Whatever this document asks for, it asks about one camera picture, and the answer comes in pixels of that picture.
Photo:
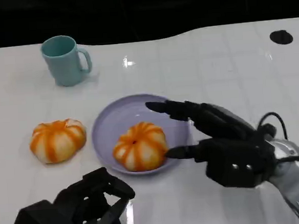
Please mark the lilac plate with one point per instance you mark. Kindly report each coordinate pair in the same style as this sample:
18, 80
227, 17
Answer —
118, 111

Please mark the orange and white bread roll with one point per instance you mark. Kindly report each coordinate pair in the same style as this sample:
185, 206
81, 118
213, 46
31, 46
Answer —
140, 148
56, 141

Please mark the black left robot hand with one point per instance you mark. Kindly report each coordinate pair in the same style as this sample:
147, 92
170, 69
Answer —
69, 210

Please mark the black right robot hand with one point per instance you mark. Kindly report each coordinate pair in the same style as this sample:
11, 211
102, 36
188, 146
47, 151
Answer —
231, 149

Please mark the pale green mug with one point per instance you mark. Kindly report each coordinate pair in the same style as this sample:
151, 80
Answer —
62, 63

